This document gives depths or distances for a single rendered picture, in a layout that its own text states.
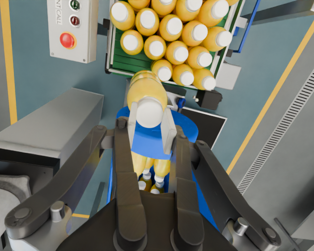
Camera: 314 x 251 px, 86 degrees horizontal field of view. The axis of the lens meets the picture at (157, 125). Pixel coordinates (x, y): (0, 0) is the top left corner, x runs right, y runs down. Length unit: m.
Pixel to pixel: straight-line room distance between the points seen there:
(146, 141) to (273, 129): 2.02
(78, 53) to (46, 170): 0.49
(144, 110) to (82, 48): 0.36
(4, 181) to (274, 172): 2.70
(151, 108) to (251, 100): 1.84
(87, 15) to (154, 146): 0.38
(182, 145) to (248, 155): 2.25
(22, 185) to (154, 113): 0.74
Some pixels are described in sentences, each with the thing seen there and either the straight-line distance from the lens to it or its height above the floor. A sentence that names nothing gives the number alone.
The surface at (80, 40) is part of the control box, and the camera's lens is 0.55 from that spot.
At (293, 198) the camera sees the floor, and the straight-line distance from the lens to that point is 3.40.
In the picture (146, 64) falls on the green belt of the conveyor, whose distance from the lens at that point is 0.73.
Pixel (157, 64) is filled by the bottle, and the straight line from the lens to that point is 0.56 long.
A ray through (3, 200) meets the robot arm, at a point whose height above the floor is 1.16.
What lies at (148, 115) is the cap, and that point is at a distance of 0.23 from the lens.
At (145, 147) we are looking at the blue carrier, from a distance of 0.47.
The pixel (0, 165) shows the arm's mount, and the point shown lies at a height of 1.07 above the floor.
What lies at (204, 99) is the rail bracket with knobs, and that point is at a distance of 0.69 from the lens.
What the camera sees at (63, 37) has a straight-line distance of 0.55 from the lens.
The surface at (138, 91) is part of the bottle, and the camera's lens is 0.26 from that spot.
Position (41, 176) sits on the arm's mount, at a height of 1.06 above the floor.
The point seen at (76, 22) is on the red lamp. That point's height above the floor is 1.11.
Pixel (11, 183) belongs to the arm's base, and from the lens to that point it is 0.90.
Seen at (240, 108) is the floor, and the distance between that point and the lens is 2.01.
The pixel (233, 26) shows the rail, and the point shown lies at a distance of 0.72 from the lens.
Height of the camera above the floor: 1.62
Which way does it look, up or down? 64 degrees down
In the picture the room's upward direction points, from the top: 171 degrees clockwise
